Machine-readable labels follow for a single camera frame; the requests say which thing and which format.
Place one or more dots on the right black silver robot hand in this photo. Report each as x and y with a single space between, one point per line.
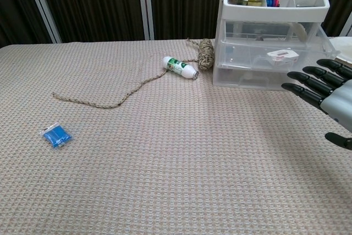
338 100

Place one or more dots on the small white box red label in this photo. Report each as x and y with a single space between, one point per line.
283 54

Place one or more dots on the clear plastic drawer organizer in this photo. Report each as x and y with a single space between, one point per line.
275 12

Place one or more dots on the beige curved item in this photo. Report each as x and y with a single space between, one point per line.
301 32

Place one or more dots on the blue red coloured pins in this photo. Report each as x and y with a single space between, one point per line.
272 1

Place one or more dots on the white green cylindrical bottle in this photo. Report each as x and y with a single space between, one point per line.
177 65

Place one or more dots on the beige woven tablecloth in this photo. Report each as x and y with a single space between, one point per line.
165 177

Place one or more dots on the blue plastic packet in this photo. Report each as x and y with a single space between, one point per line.
56 136

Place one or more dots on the grey aluminium frame post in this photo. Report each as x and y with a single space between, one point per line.
348 23
42 6
145 6

